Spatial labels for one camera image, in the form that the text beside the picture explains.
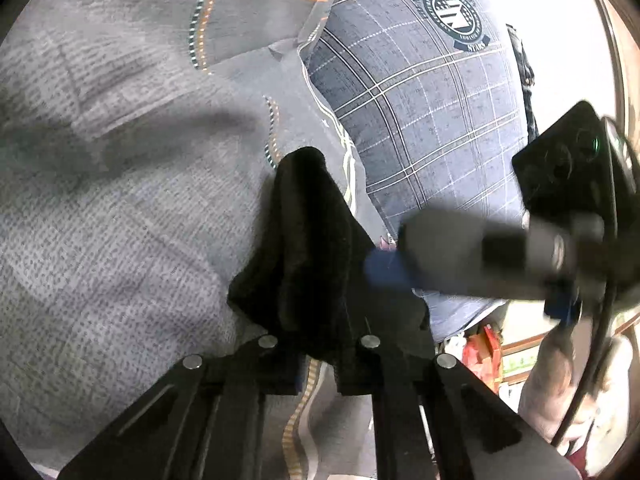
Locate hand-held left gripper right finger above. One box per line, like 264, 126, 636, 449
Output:
334, 334, 583, 480

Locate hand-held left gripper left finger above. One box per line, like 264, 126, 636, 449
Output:
57, 335, 304, 480

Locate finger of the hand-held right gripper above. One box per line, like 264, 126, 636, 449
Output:
364, 209, 556, 306

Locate black pants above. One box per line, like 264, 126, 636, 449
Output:
227, 146, 437, 363

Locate person's right forearm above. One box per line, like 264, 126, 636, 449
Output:
519, 325, 636, 476

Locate red packet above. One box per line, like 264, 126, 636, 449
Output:
461, 324, 503, 393

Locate dark cloth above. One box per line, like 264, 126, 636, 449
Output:
506, 23, 540, 141

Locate blue plaid pillow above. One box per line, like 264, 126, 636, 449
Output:
300, 0, 531, 343

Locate grey patterned bed sheet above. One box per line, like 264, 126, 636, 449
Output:
0, 0, 391, 480

